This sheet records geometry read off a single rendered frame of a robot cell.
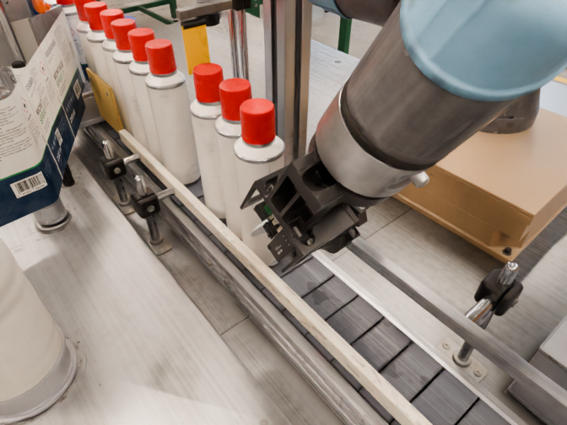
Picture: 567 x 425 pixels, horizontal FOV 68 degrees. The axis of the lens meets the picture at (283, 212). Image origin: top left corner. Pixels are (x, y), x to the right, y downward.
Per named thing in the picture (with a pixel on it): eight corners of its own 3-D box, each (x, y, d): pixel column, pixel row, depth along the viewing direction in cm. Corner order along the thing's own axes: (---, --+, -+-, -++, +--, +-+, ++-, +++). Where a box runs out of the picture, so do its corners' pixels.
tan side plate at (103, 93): (99, 116, 76) (83, 67, 70) (103, 115, 77) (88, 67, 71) (122, 139, 71) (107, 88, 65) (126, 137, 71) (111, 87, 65)
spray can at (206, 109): (198, 212, 59) (173, 70, 45) (223, 193, 62) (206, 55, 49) (226, 227, 57) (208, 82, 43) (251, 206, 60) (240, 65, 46)
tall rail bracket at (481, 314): (418, 382, 46) (460, 287, 35) (456, 344, 49) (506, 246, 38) (443, 405, 44) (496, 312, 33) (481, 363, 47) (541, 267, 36)
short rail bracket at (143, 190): (143, 240, 62) (121, 174, 54) (161, 231, 63) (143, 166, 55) (153, 253, 60) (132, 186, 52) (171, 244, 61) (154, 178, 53)
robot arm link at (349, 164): (397, 55, 28) (474, 152, 27) (364, 98, 32) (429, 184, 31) (315, 87, 25) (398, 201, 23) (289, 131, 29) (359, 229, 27)
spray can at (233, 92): (223, 221, 58) (204, 78, 44) (259, 212, 59) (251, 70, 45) (233, 246, 54) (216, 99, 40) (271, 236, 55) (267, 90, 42)
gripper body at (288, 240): (235, 207, 38) (275, 134, 28) (306, 171, 42) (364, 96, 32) (282, 278, 37) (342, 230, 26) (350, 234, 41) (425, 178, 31)
